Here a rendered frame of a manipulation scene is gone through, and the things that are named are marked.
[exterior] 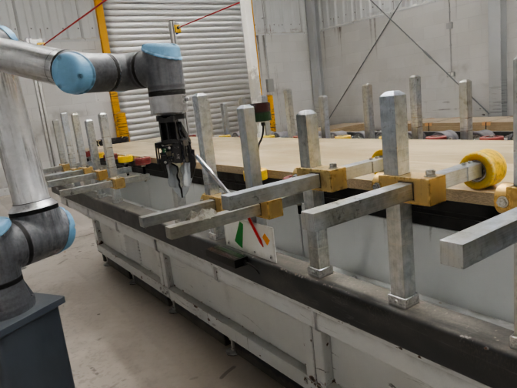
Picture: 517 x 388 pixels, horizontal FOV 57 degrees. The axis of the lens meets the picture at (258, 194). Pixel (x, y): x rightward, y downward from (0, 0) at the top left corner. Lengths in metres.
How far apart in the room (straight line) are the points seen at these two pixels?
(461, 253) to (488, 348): 0.36
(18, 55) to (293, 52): 10.31
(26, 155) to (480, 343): 1.34
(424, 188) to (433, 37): 8.84
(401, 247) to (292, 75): 10.47
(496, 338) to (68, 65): 1.00
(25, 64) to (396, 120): 0.86
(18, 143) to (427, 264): 1.23
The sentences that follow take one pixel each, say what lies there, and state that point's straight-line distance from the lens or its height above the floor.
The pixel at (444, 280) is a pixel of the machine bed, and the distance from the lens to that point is 1.23.
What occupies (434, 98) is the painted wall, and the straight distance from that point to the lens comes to 9.70.
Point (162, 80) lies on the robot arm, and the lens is 1.17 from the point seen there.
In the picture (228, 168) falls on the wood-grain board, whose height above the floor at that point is 0.89.
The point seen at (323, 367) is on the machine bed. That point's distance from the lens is 1.72.
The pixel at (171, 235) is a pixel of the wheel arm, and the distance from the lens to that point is 1.17.
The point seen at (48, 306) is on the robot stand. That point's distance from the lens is 1.62.
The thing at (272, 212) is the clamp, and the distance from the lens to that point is 1.28.
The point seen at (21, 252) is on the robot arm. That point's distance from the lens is 1.60.
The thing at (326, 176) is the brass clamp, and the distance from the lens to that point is 1.06.
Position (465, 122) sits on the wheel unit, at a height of 0.94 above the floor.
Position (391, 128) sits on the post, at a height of 1.06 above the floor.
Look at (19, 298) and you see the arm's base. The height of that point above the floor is 0.64.
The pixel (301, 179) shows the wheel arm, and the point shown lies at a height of 0.96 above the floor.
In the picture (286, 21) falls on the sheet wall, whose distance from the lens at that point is 11.43.
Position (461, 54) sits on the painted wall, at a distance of 9.37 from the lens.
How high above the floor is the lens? 1.15
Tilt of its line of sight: 12 degrees down
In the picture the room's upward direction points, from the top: 7 degrees counter-clockwise
